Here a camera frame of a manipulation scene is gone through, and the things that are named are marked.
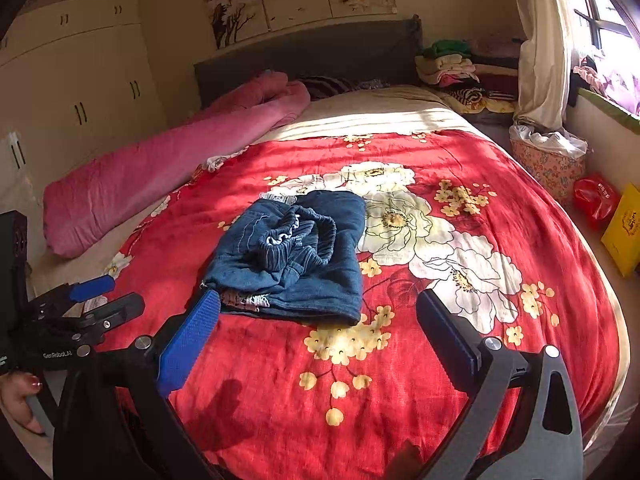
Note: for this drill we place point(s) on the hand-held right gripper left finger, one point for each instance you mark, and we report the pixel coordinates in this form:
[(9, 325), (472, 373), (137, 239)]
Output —
[(187, 345)]

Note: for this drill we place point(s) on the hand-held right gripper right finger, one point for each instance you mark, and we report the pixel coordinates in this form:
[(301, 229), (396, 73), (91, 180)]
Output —
[(450, 335)]

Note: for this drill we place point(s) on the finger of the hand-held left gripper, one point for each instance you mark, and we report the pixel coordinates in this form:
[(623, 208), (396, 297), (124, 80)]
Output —
[(92, 287), (117, 312)]

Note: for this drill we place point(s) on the blue denim pants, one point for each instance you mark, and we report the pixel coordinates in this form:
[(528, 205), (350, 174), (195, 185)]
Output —
[(300, 280)]

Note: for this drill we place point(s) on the person's left hand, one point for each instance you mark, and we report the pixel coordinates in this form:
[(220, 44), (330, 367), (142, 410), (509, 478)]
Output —
[(15, 395)]

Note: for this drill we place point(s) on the pink quilt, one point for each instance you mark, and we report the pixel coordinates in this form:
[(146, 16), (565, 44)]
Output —
[(150, 170)]

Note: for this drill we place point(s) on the red floral blanket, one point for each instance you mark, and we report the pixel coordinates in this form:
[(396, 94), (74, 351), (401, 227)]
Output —
[(500, 200)]

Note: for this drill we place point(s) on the floral fabric basket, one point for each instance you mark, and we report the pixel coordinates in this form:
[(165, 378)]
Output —
[(550, 175)]

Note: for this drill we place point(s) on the red plastic bag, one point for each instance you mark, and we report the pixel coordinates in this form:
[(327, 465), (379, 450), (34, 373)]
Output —
[(597, 200)]

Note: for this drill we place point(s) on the yellow paper bag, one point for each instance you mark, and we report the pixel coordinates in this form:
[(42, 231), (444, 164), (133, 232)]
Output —
[(625, 235)]

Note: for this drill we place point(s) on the cream wardrobe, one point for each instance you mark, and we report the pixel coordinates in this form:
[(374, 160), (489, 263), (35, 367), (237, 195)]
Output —
[(75, 85)]

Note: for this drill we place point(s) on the white cloth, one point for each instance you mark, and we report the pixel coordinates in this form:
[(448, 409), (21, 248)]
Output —
[(547, 140)]

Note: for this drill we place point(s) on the pile of folded clothes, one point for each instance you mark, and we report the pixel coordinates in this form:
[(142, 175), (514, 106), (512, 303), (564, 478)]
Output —
[(460, 75)]

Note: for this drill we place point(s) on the dark striped pillow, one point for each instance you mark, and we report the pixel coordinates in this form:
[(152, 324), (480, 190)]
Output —
[(325, 86)]

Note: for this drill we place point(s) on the purple floral cloth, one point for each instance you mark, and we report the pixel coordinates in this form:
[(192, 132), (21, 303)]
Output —
[(615, 87)]

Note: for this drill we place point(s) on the cream curtain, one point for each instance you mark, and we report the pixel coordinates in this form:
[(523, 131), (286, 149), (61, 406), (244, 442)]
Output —
[(542, 35)]

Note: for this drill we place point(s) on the grey bed headboard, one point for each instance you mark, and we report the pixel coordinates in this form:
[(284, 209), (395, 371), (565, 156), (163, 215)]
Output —
[(310, 52)]

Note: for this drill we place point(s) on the window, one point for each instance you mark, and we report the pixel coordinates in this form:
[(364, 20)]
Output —
[(605, 15)]

